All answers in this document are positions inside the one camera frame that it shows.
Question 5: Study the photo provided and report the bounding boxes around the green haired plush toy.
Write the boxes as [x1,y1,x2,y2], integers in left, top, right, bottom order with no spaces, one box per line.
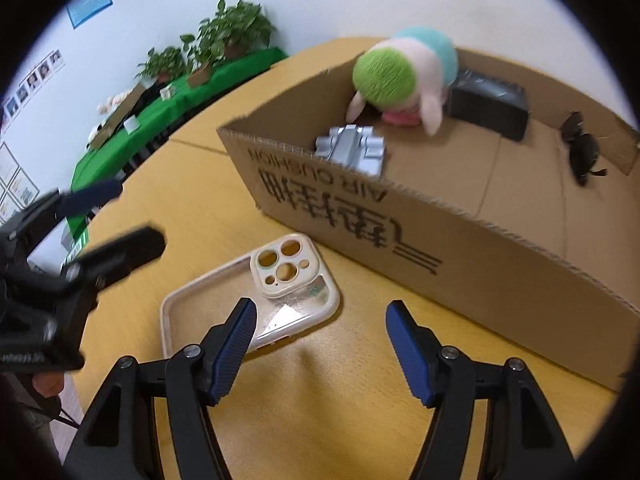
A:
[345,26,459,136]

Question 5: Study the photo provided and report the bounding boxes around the large potted green plant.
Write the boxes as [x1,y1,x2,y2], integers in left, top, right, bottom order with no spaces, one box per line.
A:
[180,0,277,70]

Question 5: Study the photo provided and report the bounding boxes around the green covered side table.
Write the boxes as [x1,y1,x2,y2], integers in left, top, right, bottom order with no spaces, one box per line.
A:
[69,46,289,241]

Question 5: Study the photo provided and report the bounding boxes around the black sunglasses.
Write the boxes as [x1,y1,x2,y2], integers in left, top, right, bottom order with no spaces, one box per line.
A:
[560,112,608,186]

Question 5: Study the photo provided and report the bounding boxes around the clear beige phone case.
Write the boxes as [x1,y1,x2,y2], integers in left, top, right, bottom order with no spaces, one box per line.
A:
[159,232,342,361]

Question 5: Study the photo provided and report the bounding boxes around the blue wall poster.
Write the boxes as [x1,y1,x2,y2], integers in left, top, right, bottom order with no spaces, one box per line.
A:
[65,0,113,29]

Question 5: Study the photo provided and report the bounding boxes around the silver metal bracket part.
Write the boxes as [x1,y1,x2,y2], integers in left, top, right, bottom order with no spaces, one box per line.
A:
[314,125,386,177]

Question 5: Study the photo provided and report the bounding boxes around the brown cardboard box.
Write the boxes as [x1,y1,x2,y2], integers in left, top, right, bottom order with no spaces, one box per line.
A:
[218,49,639,389]

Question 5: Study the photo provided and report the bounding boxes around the black rectangular box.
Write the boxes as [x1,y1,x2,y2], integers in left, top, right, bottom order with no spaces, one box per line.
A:
[446,68,530,142]

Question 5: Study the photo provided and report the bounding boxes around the person's left hand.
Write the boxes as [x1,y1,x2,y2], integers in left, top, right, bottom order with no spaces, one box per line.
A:
[32,372,65,399]

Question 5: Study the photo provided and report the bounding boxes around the small potted green plant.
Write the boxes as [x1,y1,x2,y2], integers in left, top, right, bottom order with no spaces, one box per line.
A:
[136,47,188,82]

